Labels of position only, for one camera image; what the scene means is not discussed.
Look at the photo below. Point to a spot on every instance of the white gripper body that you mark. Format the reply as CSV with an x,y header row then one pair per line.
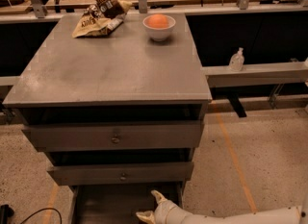
x,y
166,211

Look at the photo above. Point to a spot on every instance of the clear sanitizer bottle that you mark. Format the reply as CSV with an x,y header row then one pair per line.
x,y
237,60

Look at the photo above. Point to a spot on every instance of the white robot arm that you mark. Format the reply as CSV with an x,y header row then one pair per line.
x,y
290,215

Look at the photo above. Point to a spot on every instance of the black plug block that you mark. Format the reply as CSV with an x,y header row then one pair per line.
x,y
5,213

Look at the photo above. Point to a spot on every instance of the grey top drawer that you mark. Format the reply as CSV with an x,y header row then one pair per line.
x,y
114,136

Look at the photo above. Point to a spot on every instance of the grey middle drawer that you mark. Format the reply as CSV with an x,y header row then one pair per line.
x,y
110,174

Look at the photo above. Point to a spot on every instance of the brown chip bag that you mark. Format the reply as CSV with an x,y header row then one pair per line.
x,y
101,18

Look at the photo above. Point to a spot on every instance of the open bottom drawer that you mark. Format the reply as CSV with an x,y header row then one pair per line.
x,y
118,204

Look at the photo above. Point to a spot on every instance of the grey drawer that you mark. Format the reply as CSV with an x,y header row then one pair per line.
x,y
110,174
114,136

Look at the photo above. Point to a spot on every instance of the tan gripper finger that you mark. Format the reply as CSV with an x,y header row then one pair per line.
x,y
159,197
146,217

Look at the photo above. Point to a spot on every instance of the orange fruit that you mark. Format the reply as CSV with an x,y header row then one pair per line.
x,y
158,21

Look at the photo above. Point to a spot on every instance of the white bowl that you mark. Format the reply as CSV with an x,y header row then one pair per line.
x,y
159,34

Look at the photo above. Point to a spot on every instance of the grey drawer cabinet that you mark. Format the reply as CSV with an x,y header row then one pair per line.
x,y
124,78

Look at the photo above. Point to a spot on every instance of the grey metal rail shelf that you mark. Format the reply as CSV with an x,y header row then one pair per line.
x,y
257,74

